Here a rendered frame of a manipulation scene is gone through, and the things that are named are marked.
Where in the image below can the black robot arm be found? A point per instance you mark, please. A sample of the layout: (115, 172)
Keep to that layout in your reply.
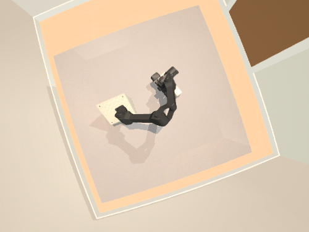
(158, 117)

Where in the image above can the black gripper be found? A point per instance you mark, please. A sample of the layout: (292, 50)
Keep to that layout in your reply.
(156, 77)

